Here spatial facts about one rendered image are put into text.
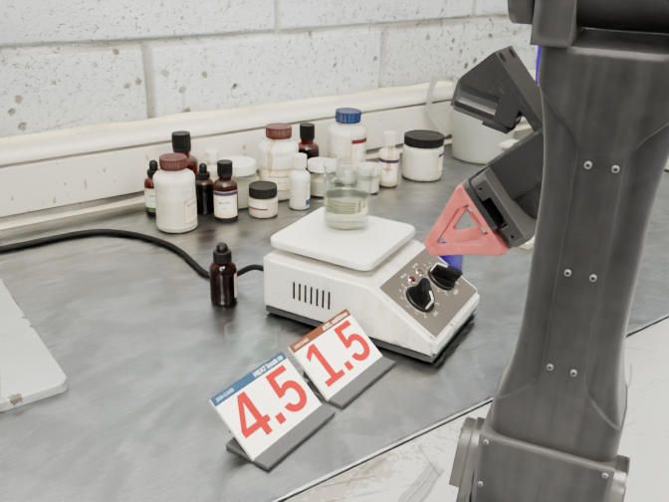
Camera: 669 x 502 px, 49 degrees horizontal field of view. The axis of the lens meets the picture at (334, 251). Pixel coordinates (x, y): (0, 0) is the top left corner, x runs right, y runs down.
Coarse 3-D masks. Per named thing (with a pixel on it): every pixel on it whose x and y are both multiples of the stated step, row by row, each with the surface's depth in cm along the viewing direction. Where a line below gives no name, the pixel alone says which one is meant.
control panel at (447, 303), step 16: (416, 256) 78; (432, 256) 80; (400, 272) 75; (416, 272) 76; (384, 288) 72; (400, 288) 73; (432, 288) 76; (464, 288) 78; (400, 304) 71; (448, 304) 75; (464, 304) 76; (416, 320) 70; (432, 320) 72; (448, 320) 73
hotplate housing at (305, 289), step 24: (408, 240) 81; (264, 264) 77; (288, 264) 76; (312, 264) 75; (336, 264) 75; (384, 264) 75; (264, 288) 79; (288, 288) 76; (312, 288) 75; (336, 288) 73; (360, 288) 72; (288, 312) 78; (312, 312) 76; (336, 312) 74; (360, 312) 73; (384, 312) 71; (384, 336) 72; (408, 336) 71; (432, 336) 70; (432, 360) 71
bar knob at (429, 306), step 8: (424, 280) 73; (408, 288) 73; (416, 288) 73; (424, 288) 72; (408, 296) 72; (416, 296) 73; (424, 296) 72; (432, 296) 71; (416, 304) 72; (424, 304) 71; (432, 304) 73
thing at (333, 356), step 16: (352, 320) 72; (320, 336) 68; (336, 336) 70; (352, 336) 71; (304, 352) 66; (320, 352) 67; (336, 352) 68; (352, 352) 70; (368, 352) 71; (320, 368) 66; (336, 368) 67; (352, 368) 68
